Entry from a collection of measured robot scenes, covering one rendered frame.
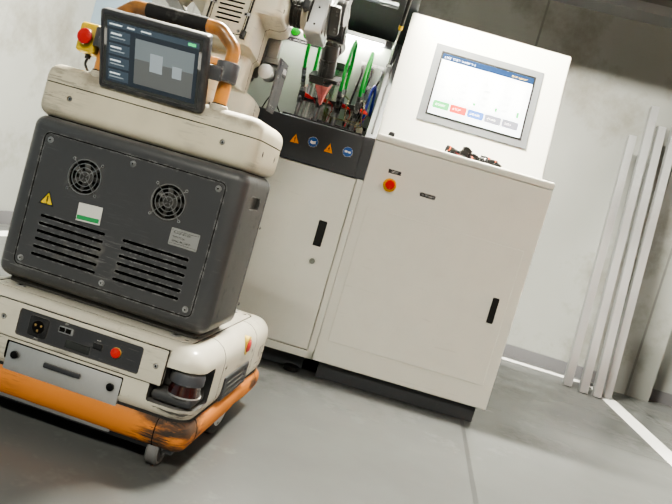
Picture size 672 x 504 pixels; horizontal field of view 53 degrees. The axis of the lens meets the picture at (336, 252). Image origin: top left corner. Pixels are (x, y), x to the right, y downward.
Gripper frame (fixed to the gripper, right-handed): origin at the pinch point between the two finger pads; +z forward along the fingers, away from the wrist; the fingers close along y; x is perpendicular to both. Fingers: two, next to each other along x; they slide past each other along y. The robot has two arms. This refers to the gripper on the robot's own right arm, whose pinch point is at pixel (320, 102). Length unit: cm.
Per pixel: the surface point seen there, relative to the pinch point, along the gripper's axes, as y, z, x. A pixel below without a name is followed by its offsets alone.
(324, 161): -2.2, 27.3, -16.6
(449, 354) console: -69, 82, 1
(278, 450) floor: -27, 66, 91
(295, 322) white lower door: -9, 84, 10
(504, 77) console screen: -59, -8, -75
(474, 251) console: -66, 45, -16
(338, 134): -4.3, 17.2, -21.7
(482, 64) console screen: -48, -10, -76
